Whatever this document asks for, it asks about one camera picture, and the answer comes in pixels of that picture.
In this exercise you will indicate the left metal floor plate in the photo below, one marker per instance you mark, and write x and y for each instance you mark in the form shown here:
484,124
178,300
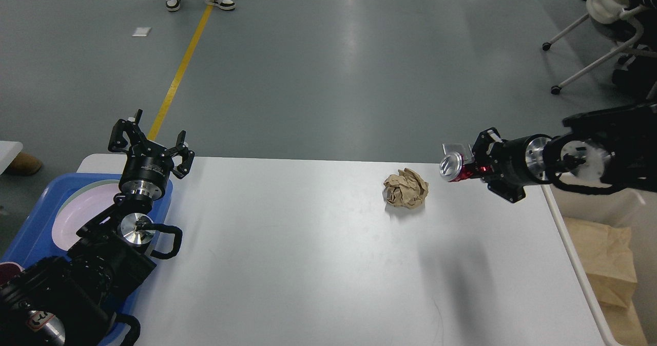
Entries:
462,149

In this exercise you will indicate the red foil wrapper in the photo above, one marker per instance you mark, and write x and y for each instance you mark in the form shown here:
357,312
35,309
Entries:
458,166

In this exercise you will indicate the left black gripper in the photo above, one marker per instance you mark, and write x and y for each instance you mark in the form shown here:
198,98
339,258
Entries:
143,175

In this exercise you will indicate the white side table corner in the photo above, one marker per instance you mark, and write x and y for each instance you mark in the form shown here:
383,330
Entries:
9,151

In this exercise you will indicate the person in dark clothes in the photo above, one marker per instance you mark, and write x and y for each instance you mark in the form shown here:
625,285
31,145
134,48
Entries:
639,77

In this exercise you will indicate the office chair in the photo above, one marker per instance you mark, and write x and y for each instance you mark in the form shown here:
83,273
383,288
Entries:
629,24

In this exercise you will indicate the brown paper bag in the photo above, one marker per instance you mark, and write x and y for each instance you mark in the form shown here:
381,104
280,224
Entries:
624,324

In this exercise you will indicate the pink plate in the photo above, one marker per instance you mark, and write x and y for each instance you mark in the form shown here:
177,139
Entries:
65,236

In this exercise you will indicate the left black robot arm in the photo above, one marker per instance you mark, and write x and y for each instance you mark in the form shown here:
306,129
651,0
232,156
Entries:
74,300

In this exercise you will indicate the person with tan boot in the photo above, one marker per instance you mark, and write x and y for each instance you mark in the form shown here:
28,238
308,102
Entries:
24,164

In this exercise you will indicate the blue plastic tray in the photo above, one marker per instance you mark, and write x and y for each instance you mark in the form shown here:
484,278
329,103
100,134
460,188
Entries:
33,241

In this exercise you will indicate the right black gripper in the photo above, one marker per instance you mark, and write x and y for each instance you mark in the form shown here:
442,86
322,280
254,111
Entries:
521,162

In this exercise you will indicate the pink mug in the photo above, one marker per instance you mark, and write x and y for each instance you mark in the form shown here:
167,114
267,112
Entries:
9,270

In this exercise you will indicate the brown paper sheet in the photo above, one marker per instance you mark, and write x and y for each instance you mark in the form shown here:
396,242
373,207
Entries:
607,258

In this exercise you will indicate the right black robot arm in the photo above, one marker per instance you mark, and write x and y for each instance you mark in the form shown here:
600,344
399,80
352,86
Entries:
604,152

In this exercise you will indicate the beige plastic bin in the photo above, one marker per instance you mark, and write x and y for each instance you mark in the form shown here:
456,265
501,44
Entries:
628,208

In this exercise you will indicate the crumpled brown paper ball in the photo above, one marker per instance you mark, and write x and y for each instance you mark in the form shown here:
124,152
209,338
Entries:
407,188

